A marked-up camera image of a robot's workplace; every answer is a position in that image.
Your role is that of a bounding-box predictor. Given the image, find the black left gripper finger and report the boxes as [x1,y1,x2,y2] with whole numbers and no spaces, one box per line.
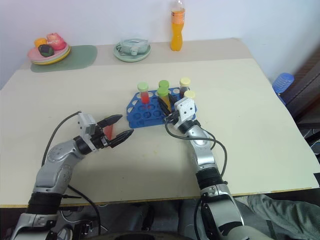
[109,128,135,149]
[96,114,124,130]

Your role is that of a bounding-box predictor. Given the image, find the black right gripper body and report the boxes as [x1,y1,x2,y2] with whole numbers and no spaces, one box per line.
[164,110,181,125]

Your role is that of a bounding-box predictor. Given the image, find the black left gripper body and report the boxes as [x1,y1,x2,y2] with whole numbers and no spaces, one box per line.
[90,126,113,152]

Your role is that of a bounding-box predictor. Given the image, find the red liquid test tube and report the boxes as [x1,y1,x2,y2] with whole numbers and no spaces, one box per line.
[103,124,118,141]

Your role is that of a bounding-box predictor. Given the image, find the green-capped yellow liquid tube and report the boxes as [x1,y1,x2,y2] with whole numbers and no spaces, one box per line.
[156,86,173,113]

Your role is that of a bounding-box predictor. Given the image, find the blue test tube rack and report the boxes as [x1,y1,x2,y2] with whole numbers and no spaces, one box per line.
[125,87,199,130]

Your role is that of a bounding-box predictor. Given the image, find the yellow-capped dark liquid tube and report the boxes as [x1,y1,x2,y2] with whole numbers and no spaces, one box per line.
[179,77,192,97]

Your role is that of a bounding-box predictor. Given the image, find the green-capped red liquid tube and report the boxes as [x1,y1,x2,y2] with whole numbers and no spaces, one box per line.
[136,82,150,105]

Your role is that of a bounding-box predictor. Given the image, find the pale green plate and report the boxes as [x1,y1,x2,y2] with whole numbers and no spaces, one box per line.
[112,41,152,63]

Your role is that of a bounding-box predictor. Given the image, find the orange soda bottle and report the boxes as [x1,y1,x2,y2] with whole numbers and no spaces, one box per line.
[170,0,187,52]

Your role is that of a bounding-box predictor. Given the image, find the green placemat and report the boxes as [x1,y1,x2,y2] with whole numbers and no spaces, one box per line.
[30,44,99,74]

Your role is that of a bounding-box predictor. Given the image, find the folded pale green pouch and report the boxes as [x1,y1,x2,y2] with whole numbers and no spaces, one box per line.
[115,37,151,56]

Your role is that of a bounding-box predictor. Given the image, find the stacked plates with toy food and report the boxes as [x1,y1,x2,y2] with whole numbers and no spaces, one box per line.
[30,45,73,66]

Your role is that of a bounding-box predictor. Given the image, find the yellow plate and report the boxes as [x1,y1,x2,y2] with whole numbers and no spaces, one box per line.
[29,44,71,65]

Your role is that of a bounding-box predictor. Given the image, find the dark green toy fruit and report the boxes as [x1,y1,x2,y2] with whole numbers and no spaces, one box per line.
[37,44,55,57]

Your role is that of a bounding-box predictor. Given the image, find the pink toy peach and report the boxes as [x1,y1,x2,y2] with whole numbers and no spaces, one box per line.
[46,32,67,50]

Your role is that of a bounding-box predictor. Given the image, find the pink plate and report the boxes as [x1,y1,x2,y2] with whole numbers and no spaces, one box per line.
[26,42,69,62]

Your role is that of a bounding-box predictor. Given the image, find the orange toy fruit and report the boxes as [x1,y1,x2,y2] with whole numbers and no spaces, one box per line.
[34,37,48,49]

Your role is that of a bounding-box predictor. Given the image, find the blue ribbed plastic container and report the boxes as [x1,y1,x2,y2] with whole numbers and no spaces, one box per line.
[272,72,296,98]

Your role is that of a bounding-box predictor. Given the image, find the dark brown wooden furniture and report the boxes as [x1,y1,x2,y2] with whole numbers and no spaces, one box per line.
[284,46,320,129]

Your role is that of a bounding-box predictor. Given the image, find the grey-green trouser leg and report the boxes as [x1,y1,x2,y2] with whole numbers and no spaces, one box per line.
[233,193,320,240]

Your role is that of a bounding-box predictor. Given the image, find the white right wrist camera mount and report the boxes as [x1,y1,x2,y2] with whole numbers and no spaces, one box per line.
[173,97,197,129]

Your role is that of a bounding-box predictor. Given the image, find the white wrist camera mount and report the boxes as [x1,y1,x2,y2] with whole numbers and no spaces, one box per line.
[77,112,99,137]
[173,97,197,129]

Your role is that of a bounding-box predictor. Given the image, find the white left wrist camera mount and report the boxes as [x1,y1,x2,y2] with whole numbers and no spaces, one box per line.
[77,112,99,137]

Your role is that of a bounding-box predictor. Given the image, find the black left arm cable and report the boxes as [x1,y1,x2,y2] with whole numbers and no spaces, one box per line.
[41,110,83,167]

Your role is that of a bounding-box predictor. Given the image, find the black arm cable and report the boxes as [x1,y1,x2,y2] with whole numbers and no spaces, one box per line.
[41,110,83,167]
[164,117,229,185]

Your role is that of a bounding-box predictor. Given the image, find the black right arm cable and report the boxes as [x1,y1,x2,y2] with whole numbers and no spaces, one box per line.
[164,117,229,185]

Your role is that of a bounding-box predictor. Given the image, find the black cable under table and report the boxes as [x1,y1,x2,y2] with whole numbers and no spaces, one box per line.
[62,184,102,236]

